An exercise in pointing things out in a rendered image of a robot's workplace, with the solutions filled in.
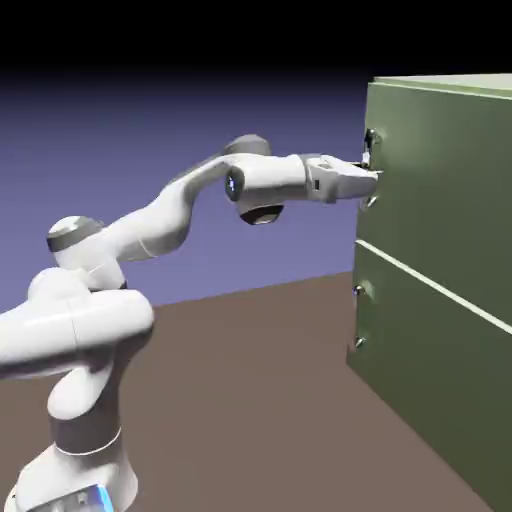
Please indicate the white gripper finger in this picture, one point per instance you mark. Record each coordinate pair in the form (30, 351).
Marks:
(364, 158)

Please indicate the green cabinet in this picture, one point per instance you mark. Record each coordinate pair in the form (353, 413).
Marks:
(440, 280)

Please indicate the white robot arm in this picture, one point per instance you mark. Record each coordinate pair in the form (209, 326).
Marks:
(120, 236)

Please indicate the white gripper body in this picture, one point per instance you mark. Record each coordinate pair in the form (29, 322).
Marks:
(352, 182)

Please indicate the green cabinet door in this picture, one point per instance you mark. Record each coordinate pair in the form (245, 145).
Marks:
(440, 192)
(432, 380)

